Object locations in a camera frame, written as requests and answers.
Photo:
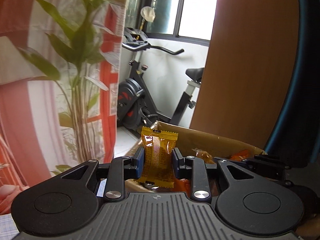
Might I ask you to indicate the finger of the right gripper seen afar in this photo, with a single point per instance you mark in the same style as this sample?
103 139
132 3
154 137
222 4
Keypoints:
266 166

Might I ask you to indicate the window with dark frame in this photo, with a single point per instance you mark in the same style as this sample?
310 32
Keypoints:
178 20

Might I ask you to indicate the small yellow candy packet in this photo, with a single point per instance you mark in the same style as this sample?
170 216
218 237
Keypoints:
158 146

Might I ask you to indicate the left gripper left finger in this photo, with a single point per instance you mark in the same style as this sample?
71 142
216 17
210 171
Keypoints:
120 170

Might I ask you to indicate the orange snack packet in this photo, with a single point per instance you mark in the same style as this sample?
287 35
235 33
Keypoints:
242 155

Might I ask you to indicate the orange wafer packet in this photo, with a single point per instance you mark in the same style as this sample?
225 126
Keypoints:
182 185

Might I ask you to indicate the black exercise bike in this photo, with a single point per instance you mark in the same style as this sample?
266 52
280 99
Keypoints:
140 94

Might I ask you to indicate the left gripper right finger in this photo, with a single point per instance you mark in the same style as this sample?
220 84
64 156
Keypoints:
193 169

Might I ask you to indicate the wooden door panel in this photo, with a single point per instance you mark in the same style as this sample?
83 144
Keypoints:
248 69

